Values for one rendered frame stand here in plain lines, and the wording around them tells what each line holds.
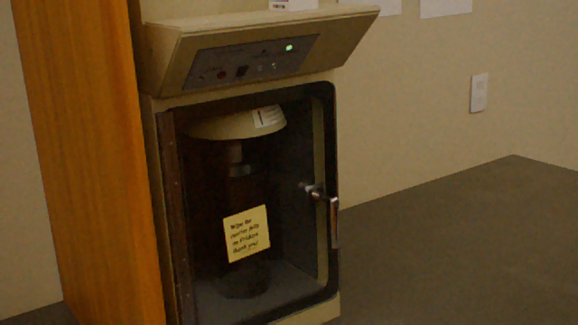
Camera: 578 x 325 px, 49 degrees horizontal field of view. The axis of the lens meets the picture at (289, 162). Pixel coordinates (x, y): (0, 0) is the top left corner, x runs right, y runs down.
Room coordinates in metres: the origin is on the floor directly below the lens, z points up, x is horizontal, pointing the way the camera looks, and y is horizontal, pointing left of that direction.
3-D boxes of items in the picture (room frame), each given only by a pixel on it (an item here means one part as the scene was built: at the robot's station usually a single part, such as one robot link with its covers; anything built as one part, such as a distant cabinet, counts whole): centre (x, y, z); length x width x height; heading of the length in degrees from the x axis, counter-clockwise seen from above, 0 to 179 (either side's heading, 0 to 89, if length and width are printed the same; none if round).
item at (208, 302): (0.93, 0.05, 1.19); 0.30 x 0.01 x 0.40; 123
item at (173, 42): (0.89, 0.02, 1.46); 0.32 x 0.11 x 0.10; 124
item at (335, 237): (0.97, -0.06, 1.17); 0.05 x 0.03 x 0.10; 33
